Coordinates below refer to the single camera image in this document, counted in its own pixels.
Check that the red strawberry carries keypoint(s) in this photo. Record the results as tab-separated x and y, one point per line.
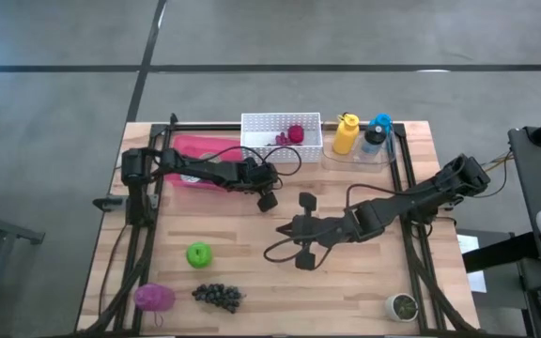
296	133

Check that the green apple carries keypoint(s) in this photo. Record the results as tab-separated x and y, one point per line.
199	256

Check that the white perforated metal basket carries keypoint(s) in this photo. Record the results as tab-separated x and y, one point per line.
280	155

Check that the yellow plastic bottle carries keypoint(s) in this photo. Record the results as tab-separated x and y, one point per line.
345	136

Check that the clear bottle black cap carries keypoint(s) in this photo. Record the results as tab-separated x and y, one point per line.
374	136

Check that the blue plastic bottle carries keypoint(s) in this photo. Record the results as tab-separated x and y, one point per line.
383	119

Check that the black aluminium table frame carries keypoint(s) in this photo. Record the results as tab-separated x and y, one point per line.
205	127

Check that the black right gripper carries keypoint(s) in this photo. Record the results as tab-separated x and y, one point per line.
322	230

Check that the silver corner bracket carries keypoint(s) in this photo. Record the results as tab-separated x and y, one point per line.
153	201

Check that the small plant white pot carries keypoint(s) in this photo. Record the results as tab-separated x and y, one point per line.
401	307

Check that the pink plastic bin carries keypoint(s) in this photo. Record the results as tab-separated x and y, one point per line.
181	145

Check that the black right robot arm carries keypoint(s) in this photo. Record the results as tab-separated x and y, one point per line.
416	195

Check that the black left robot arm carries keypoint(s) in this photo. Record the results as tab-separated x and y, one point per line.
195	169

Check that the black table edge clamp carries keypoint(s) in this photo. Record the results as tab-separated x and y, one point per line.
108	203

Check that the dark grey cart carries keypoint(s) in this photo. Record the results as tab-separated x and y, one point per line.
538	178

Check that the purple plastic bottle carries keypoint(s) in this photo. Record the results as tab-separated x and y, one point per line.
153	297

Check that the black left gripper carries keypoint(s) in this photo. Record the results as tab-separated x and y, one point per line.
261	180

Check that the clear plastic bin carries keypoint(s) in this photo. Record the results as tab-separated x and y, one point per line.
374	162

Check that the red grapes with leaf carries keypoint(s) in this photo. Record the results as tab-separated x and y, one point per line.
281	139

